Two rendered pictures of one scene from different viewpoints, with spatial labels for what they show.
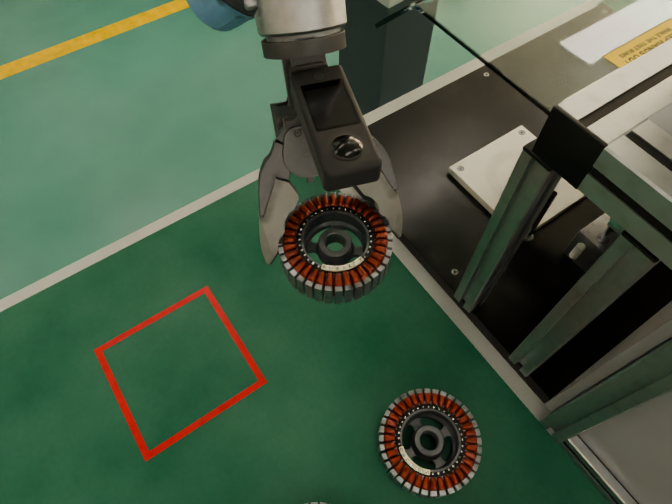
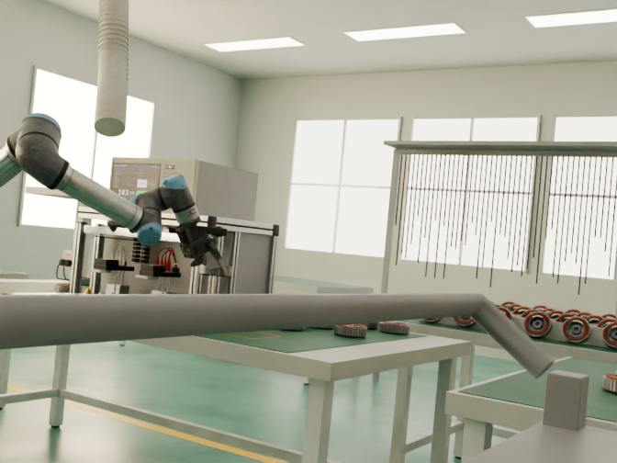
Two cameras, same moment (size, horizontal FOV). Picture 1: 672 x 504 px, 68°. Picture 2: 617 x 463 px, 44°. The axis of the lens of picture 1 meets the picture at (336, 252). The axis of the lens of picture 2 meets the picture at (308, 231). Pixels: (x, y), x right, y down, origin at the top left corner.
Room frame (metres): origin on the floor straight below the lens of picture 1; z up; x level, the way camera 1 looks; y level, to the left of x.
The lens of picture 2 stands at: (0.97, 2.45, 1.04)
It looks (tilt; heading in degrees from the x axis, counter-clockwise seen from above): 1 degrees up; 247
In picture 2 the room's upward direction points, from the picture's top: 5 degrees clockwise
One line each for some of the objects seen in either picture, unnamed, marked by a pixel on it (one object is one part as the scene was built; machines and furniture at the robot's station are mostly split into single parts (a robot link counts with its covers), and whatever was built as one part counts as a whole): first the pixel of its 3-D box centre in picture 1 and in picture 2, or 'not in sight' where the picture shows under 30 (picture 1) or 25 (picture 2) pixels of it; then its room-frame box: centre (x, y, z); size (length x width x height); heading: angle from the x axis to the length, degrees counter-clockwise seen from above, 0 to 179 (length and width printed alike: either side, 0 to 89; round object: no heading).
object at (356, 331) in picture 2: not in sight; (350, 330); (-0.20, 0.12, 0.77); 0.11 x 0.11 x 0.04
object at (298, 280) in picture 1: (335, 246); (216, 270); (0.26, 0.00, 0.93); 0.11 x 0.11 x 0.04
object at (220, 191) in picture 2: not in sight; (184, 190); (0.26, -0.54, 1.22); 0.44 x 0.39 x 0.20; 124
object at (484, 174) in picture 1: (520, 179); not in sight; (0.46, -0.27, 0.78); 0.15 x 0.15 x 0.01; 34
